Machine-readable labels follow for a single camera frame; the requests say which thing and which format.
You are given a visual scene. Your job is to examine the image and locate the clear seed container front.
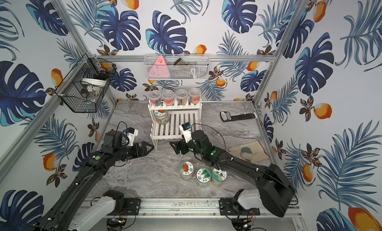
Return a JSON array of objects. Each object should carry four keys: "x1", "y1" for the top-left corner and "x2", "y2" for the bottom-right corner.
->
[{"x1": 162, "y1": 90, "x2": 175, "y2": 106}]

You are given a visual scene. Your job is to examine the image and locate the aluminium mounting rail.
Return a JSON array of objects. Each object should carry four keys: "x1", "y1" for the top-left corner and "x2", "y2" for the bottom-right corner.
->
[{"x1": 59, "y1": 197, "x2": 302, "y2": 219}]

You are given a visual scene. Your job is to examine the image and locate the clear seed container dark seeds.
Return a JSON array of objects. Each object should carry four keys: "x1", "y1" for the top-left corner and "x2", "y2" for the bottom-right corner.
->
[{"x1": 175, "y1": 89, "x2": 188, "y2": 106}]

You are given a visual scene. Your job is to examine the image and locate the black wire basket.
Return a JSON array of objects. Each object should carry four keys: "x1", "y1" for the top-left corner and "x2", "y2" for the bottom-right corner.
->
[{"x1": 55, "y1": 54, "x2": 117, "y2": 113}]

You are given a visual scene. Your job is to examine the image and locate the white slatted wooden shelf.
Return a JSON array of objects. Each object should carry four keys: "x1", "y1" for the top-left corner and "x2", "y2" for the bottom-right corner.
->
[{"x1": 148, "y1": 100, "x2": 203, "y2": 148}]

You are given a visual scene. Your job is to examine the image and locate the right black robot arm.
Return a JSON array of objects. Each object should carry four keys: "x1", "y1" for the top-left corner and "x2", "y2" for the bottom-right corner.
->
[{"x1": 170, "y1": 130, "x2": 295, "y2": 218}]

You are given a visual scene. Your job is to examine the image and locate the pink triangular packet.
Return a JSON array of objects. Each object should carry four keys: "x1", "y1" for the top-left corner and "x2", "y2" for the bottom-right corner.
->
[{"x1": 148, "y1": 56, "x2": 170, "y2": 79}]

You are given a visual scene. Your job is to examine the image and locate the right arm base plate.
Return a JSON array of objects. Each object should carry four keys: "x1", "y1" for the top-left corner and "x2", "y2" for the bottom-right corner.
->
[{"x1": 219, "y1": 189, "x2": 260, "y2": 217}]

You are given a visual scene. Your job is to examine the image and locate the white mesh wall basket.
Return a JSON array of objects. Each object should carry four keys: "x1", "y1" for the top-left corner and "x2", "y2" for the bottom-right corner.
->
[{"x1": 144, "y1": 54, "x2": 210, "y2": 80}]

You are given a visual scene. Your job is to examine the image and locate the clear seed container red label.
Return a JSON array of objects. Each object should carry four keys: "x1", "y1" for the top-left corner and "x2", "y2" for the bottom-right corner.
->
[{"x1": 189, "y1": 88, "x2": 201, "y2": 104}]

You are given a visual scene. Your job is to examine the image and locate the jar with pineapple lid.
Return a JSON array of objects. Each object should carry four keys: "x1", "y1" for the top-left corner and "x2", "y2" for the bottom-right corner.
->
[{"x1": 211, "y1": 168, "x2": 228, "y2": 187}]

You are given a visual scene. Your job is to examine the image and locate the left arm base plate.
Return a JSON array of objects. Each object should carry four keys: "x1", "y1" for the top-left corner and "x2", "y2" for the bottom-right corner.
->
[{"x1": 102, "y1": 190, "x2": 141, "y2": 216}]

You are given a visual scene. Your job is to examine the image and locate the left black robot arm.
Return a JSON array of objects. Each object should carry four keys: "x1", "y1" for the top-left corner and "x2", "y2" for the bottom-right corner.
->
[{"x1": 24, "y1": 131, "x2": 155, "y2": 231}]

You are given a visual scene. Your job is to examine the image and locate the jar with strawberry lid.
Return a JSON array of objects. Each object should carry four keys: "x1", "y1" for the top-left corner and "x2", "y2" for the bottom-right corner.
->
[{"x1": 179, "y1": 161, "x2": 195, "y2": 181}]

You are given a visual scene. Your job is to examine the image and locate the jar with tomato lid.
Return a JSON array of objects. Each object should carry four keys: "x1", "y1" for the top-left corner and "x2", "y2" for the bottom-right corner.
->
[{"x1": 154, "y1": 110, "x2": 170, "y2": 125}]

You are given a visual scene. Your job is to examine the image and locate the jar with green tree lid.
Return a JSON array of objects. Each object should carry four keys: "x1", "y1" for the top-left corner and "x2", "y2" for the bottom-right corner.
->
[{"x1": 196, "y1": 168, "x2": 211, "y2": 188}]

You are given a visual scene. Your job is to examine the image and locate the white bowl in basket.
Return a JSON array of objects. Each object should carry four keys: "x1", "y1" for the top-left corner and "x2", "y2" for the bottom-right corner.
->
[{"x1": 81, "y1": 78, "x2": 106, "y2": 87}]

